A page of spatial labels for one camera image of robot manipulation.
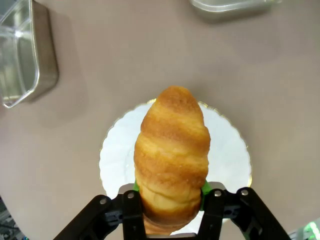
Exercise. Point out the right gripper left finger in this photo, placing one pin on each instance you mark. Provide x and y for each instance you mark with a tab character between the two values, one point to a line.
130	212

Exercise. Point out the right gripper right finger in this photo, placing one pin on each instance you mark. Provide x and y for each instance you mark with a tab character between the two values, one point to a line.
215	212

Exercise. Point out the golden brown croissant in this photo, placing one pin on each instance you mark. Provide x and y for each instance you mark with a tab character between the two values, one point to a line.
172	155

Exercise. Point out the stainless steel container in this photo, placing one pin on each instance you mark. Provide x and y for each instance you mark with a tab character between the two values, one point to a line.
22	57
232	6

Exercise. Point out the white scalloped plate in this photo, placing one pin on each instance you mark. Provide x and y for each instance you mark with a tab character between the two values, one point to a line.
225	155

